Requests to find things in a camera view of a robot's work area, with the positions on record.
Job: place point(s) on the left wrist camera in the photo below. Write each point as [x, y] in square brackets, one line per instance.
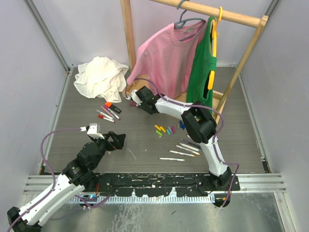
[93, 128]

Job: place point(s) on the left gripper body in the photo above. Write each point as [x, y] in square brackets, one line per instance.
[105, 145]

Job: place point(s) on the pink t-shirt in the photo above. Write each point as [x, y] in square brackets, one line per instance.
[166, 58]

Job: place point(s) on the pink cap marker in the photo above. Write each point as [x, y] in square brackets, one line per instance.
[110, 112]

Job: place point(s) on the white crumpled cloth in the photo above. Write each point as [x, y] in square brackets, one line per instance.
[101, 78]

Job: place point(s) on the green tank top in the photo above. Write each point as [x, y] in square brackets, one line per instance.
[203, 63]

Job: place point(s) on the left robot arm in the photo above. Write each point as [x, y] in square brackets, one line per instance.
[32, 216]

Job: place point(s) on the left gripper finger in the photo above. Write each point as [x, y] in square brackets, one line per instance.
[116, 140]
[93, 137]

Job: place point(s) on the orange black highlighter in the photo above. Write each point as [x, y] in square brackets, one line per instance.
[113, 107]

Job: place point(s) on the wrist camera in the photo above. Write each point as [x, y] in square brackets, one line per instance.
[134, 98]
[93, 128]

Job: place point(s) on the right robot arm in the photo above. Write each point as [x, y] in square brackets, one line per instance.
[199, 124]

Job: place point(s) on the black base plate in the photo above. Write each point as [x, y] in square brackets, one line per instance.
[152, 185]

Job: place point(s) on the grey cable duct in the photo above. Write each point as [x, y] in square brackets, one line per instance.
[161, 199]

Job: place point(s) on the wooden clothes rack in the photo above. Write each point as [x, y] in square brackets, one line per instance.
[219, 99]

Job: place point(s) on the red cap marker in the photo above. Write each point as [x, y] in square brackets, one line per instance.
[106, 118]

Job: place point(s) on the yellow cap marker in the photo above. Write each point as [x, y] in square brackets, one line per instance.
[187, 149]

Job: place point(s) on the yellow clothes hanger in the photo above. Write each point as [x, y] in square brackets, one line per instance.
[214, 35]

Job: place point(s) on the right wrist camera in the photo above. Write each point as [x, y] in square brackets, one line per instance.
[134, 98]

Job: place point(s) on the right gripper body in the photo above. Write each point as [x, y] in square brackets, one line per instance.
[143, 107]

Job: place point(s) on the teal cap marker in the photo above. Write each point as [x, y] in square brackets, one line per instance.
[190, 147]

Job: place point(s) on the green cap marker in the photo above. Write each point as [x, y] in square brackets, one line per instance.
[172, 159]

